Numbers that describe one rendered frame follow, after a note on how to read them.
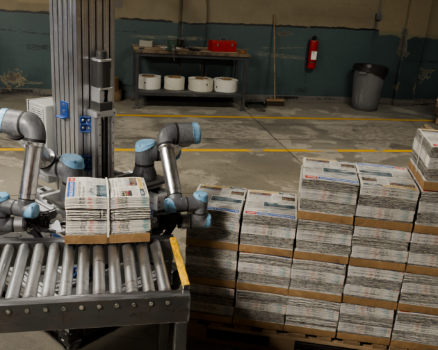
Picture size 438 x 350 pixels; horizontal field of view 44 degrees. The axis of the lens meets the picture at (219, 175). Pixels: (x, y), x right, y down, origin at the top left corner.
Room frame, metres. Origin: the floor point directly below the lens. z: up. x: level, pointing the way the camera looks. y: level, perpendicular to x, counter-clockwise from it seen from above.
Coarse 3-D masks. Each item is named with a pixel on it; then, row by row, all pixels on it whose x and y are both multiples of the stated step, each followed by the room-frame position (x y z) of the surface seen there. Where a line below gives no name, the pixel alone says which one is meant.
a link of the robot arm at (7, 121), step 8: (0, 112) 2.43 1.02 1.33; (8, 112) 2.43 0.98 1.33; (16, 112) 2.43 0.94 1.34; (0, 120) 2.41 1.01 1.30; (8, 120) 2.40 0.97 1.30; (16, 120) 2.40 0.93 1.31; (0, 128) 2.42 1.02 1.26; (8, 128) 2.40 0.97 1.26; (16, 128) 2.39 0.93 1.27; (8, 136) 2.46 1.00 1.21; (16, 136) 2.45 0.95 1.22; (24, 144) 2.52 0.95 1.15; (48, 152) 2.67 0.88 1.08; (48, 160) 2.67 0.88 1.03; (40, 168) 2.66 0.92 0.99; (48, 168) 2.67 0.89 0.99; (56, 176) 2.70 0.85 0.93
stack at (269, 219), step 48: (240, 192) 2.93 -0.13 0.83; (240, 240) 2.84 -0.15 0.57; (288, 240) 2.61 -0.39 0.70; (336, 240) 2.59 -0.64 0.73; (384, 240) 2.56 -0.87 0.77; (192, 288) 2.67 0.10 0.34; (336, 288) 2.58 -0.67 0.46; (384, 288) 2.56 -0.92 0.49; (192, 336) 2.67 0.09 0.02; (288, 336) 2.60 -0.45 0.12; (336, 336) 2.59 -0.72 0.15; (384, 336) 2.55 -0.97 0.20
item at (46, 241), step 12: (0, 240) 2.20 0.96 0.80; (12, 240) 2.21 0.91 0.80; (24, 240) 2.22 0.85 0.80; (36, 240) 2.22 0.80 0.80; (48, 240) 2.23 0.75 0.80; (60, 240) 2.24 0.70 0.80; (168, 240) 2.34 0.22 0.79; (0, 252) 2.17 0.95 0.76; (60, 252) 2.23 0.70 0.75; (120, 252) 2.29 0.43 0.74; (168, 252) 2.34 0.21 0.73; (12, 264) 2.18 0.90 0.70; (60, 264) 2.23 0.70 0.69
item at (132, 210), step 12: (120, 180) 2.49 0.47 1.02; (132, 180) 2.49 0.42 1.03; (144, 180) 2.51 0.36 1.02; (120, 192) 2.31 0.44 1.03; (132, 192) 2.32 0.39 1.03; (144, 192) 2.32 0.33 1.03; (120, 204) 2.25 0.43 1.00; (132, 204) 2.26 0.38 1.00; (144, 204) 2.28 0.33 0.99; (120, 216) 2.25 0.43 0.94; (132, 216) 2.26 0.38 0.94; (144, 216) 2.27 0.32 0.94; (120, 228) 2.25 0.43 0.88; (132, 228) 2.26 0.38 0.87; (144, 228) 2.28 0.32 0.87
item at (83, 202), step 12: (72, 180) 2.42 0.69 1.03; (84, 180) 2.44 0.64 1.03; (96, 180) 2.47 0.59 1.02; (72, 192) 2.26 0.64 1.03; (84, 192) 2.27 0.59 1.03; (96, 192) 2.29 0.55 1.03; (72, 204) 2.20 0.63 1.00; (84, 204) 2.21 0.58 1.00; (96, 204) 2.22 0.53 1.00; (72, 216) 2.20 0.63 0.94; (84, 216) 2.22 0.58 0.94; (96, 216) 2.23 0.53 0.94; (72, 228) 2.20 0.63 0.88; (84, 228) 2.21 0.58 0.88; (96, 228) 2.23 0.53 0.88
